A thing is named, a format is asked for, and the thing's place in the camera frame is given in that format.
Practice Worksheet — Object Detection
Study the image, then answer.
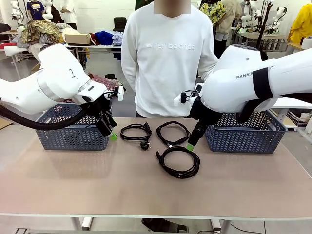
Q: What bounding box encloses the black tripod pole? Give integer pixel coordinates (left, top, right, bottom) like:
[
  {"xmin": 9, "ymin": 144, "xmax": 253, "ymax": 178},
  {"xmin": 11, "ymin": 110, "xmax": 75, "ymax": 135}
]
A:
[{"xmin": 255, "ymin": 0, "xmax": 273, "ymax": 49}]

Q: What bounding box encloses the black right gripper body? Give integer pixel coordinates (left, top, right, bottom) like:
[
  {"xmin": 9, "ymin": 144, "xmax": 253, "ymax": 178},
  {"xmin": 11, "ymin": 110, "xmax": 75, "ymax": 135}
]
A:
[{"xmin": 189, "ymin": 97, "xmax": 221, "ymax": 127}]

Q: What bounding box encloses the black chair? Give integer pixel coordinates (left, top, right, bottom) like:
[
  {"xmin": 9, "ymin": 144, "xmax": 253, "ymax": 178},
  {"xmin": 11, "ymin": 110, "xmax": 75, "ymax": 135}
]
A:
[{"xmin": 113, "ymin": 16, "xmax": 128, "ymax": 32}]

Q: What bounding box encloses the grey work table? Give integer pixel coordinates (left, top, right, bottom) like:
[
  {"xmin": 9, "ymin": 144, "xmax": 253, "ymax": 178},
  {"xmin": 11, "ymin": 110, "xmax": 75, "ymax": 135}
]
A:
[{"xmin": 235, "ymin": 31, "xmax": 295, "ymax": 53}]

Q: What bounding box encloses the person in beige top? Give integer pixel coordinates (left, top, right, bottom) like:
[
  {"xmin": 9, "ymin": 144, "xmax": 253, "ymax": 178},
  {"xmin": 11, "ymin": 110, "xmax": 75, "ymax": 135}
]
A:
[{"xmin": 215, "ymin": 0, "xmax": 242, "ymax": 41}]

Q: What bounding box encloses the grey-blue plastic basket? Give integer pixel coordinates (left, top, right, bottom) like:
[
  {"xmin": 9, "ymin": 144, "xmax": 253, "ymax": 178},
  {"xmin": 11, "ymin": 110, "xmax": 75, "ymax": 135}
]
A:
[
  {"xmin": 35, "ymin": 103, "xmax": 110, "ymax": 151},
  {"xmin": 204, "ymin": 111, "xmax": 289, "ymax": 155}
]

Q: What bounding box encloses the black braided round cable coil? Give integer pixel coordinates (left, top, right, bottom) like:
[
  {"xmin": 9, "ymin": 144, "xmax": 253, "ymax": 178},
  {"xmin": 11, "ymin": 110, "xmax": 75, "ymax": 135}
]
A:
[{"xmin": 155, "ymin": 147, "xmax": 201, "ymax": 180}]

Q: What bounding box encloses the person in yellow floral shirt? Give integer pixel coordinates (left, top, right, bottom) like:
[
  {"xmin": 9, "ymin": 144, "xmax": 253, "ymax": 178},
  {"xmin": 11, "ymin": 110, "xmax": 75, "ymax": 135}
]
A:
[{"xmin": 199, "ymin": 0, "xmax": 229, "ymax": 27}]

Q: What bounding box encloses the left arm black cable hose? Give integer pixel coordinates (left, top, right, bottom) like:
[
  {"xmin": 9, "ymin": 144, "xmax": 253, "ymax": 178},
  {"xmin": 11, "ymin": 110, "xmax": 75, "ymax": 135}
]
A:
[{"xmin": 0, "ymin": 97, "xmax": 98, "ymax": 131}]

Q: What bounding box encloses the blue cloth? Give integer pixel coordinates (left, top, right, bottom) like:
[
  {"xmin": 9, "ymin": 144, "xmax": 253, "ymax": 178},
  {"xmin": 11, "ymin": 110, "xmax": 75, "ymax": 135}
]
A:
[{"xmin": 94, "ymin": 30, "xmax": 115, "ymax": 46}]

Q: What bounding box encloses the light blue shirt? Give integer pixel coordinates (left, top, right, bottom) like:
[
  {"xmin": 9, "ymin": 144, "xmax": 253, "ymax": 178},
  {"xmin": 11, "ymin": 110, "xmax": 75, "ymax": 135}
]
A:
[{"xmin": 111, "ymin": 31, "xmax": 126, "ymax": 46}]

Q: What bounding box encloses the red checked cloth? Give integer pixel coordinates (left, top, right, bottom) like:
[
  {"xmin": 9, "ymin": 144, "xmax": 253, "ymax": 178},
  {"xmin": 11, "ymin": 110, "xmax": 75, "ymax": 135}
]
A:
[{"xmin": 87, "ymin": 73, "xmax": 124, "ymax": 93}]

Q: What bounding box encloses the black braided USB cable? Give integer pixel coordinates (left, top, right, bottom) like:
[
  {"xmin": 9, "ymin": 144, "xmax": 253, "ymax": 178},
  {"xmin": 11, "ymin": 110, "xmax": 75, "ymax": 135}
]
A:
[{"xmin": 155, "ymin": 121, "xmax": 191, "ymax": 149}]

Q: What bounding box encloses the brown cardboard box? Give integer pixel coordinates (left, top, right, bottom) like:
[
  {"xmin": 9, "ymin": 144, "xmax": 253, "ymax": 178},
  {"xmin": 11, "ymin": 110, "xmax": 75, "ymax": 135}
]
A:
[{"xmin": 64, "ymin": 33, "xmax": 93, "ymax": 46}]

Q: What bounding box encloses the patterned clothes pile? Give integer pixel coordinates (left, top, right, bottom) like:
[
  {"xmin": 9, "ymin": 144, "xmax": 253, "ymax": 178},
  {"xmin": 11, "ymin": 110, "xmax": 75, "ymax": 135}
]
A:
[{"xmin": 17, "ymin": 19, "xmax": 65, "ymax": 47}]

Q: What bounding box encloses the black floor object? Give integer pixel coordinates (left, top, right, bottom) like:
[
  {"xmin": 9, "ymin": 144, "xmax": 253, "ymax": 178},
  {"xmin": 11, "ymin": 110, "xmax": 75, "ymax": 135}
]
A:
[{"xmin": 141, "ymin": 217, "xmax": 190, "ymax": 234}]

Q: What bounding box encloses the person in yellow jacket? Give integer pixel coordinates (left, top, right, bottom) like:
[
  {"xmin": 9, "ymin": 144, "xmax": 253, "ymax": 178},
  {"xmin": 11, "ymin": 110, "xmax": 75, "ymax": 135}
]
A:
[{"xmin": 287, "ymin": 3, "xmax": 312, "ymax": 44}]

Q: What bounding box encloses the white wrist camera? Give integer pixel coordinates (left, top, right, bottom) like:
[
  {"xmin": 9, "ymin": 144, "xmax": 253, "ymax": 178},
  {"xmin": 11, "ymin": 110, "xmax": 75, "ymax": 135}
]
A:
[
  {"xmin": 105, "ymin": 85, "xmax": 124, "ymax": 102},
  {"xmin": 173, "ymin": 90, "xmax": 197, "ymax": 107}
]

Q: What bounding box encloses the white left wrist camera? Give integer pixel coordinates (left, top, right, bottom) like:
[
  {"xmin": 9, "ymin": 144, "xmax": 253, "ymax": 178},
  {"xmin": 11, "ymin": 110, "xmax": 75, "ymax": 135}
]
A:
[{"xmin": 105, "ymin": 85, "xmax": 124, "ymax": 102}]

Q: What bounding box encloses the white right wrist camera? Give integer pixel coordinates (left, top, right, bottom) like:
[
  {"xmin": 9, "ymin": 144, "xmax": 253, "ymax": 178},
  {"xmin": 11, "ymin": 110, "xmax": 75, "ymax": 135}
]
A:
[{"xmin": 173, "ymin": 90, "xmax": 197, "ymax": 107}]

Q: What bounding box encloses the person in blue shirt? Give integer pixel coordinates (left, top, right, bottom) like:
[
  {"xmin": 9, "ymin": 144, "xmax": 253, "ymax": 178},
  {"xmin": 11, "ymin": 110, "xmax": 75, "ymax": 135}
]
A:
[{"xmin": 26, "ymin": 0, "xmax": 46, "ymax": 20}]

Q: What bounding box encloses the person in white sweater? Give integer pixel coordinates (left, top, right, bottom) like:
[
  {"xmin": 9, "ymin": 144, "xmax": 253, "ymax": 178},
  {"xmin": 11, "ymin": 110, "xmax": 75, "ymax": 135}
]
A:
[{"xmin": 121, "ymin": 0, "xmax": 219, "ymax": 119}]

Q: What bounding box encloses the person in white shirt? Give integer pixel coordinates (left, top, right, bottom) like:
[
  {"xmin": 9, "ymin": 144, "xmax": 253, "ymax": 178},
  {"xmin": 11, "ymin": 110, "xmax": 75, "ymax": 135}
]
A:
[{"xmin": 60, "ymin": 0, "xmax": 79, "ymax": 30}]

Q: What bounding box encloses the white lab robot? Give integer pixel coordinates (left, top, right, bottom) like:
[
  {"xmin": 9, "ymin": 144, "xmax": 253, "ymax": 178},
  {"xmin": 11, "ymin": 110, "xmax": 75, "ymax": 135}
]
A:
[
  {"xmin": 9, "ymin": 0, "xmax": 26, "ymax": 34},
  {"xmin": 267, "ymin": 6, "xmax": 288, "ymax": 35},
  {"xmin": 240, "ymin": 0, "xmax": 260, "ymax": 24},
  {"xmin": 42, "ymin": 0, "xmax": 54, "ymax": 20}
]

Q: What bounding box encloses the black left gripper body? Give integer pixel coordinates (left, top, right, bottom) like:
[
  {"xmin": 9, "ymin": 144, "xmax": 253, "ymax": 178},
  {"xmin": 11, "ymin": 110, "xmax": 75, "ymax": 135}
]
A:
[{"xmin": 87, "ymin": 97, "xmax": 114, "ymax": 125}]

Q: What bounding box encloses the white table frame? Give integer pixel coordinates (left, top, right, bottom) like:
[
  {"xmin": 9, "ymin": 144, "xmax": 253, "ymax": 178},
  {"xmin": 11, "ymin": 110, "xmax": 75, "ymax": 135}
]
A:
[{"xmin": 0, "ymin": 212, "xmax": 312, "ymax": 234}]

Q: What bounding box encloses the black power cable round plug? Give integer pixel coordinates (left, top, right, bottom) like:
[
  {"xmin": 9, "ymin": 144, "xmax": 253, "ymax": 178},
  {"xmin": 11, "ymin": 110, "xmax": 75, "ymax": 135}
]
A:
[{"xmin": 119, "ymin": 123, "xmax": 153, "ymax": 150}]

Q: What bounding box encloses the white work table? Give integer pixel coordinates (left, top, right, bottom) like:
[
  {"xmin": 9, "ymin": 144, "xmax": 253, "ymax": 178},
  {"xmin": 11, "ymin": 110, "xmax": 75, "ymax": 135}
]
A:
[
  {"xmin": 3, "ymin": 43, "xmax": 122, "ymax": 71},
  {"xmin": 267, "ymin": 97, "xmax": 312, "ymax": 137}
]

